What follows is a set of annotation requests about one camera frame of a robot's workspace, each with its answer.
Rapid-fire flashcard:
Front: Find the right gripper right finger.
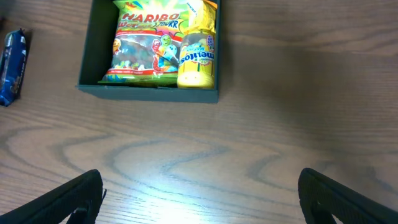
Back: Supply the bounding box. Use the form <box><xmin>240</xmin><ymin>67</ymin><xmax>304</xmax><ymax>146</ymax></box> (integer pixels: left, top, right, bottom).
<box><xmin>298</xmin><ymin>168</ymin><xmax>397</xmax><ymax>224</ymax></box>

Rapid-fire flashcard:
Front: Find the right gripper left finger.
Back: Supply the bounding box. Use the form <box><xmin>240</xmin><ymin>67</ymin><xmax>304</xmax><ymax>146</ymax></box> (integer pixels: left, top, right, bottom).
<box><xmin>1</xmin><ymin>169</ymin><xmax>106</xmax><ymax>224</ymax></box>

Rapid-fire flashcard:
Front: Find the yellow candy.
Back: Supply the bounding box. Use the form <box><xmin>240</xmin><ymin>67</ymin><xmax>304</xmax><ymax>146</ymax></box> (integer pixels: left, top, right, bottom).
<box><xmin>187</xmin><ymin>0</ymin><xmax>218</xmax><ymax>34</ymax></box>

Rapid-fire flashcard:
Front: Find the dark blue candy bar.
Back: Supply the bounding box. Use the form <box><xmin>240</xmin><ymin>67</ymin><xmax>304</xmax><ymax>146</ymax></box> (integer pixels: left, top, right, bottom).
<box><xmin>1</xmin><ymin>29</ymin><xmax>27</xmax><ymax>106</ymax></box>

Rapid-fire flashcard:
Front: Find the yellow Mentos gum bottle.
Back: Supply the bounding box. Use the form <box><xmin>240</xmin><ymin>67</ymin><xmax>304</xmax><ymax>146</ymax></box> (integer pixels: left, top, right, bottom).
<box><xmin>177</xmin><ymin>30</ymin><xmax>215</xmax><ymax>89</ymax></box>

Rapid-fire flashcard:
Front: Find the black gift box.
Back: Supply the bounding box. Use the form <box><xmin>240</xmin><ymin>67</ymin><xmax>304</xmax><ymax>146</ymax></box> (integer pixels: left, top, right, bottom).
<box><xmin>76</xmin><ymin>0</ymin><xmax>223</xmax><ymax>103</ymax></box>

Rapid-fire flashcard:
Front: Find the Haribo gummy candy bag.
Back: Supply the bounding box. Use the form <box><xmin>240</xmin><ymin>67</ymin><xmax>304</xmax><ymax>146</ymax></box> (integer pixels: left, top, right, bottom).
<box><xmin>99</xmin><ymin>0</ymin><xmax>188</xmax><ymax>86</ymax></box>

